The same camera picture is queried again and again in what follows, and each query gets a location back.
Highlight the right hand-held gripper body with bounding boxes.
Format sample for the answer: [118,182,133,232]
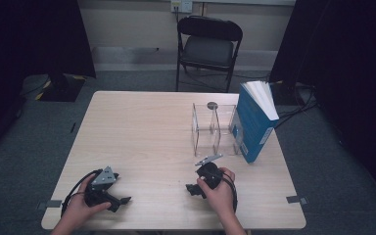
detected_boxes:
[194,153,225,191]

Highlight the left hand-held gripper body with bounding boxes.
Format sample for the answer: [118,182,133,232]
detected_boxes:
[83,165,118,208]

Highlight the clear acrylic book rack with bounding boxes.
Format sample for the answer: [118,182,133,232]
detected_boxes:
[191,102,243,158]

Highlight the blue book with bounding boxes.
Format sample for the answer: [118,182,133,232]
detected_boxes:
[231,79,281,165]

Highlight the person's right hand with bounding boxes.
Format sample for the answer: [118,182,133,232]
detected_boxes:
[196,166,238,217]

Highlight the person's left hand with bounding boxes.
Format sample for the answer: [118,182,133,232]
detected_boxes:
[61,174,113,230]

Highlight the grey tape strip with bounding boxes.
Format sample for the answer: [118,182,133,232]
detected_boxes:
[36,199,64,211]
[285,195,309,206]

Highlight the stand base with striped tape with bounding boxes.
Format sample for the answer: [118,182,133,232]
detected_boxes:
[269,79,308,107]
[20,72,88,103]

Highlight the black folding chair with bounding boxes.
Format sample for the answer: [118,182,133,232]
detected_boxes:
[174,15,245,94]

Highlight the black curtain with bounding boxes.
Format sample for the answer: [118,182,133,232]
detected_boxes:
[0,0,98,165]
[268,0,376,211]

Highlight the left hand-held gripper cable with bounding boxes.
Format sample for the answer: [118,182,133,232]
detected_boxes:
[60,168,103,219]

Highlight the hand-held gripper cable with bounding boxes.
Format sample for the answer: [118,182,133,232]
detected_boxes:
[219,169,240,213]
[60,168,103,219]

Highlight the right hand-held gripper cable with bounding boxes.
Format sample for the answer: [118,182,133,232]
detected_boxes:
[219,169,240,213]

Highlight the black floor cables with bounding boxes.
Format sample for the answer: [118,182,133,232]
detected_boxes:
[273,83,319,130]

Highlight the white wall outlet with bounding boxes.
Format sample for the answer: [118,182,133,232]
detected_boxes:
[170,0,194,15]

